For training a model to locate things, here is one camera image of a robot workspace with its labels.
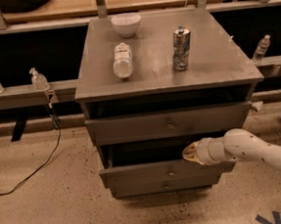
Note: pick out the grey top drawer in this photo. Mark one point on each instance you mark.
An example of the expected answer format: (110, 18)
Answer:
(165, 124)

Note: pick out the grey drawer cabinet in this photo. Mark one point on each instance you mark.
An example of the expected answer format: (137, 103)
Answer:
(218, 71)

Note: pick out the white bowl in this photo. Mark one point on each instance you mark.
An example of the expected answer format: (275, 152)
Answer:
(126, 24)

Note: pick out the grey metal rail shelf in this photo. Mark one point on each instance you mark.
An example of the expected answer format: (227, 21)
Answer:
(24, 96)

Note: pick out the silver energy drink can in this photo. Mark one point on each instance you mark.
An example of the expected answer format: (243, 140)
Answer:
(181, 47)

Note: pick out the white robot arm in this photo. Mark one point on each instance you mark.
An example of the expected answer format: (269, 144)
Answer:
(234, 145)

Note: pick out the clear plastic water bottle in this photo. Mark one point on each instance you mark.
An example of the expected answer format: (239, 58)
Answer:
(123, 61)

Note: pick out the small upright water bottle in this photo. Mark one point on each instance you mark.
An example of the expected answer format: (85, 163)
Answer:
(261, 49)

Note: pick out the grey drawer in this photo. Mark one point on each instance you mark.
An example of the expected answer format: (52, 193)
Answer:
(155, 161)
(165, 124)
(122, 191)

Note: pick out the grey bottom drawer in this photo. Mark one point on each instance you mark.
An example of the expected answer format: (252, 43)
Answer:
(122, 191)

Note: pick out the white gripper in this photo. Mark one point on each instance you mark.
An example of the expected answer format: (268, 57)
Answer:
(202, 152)

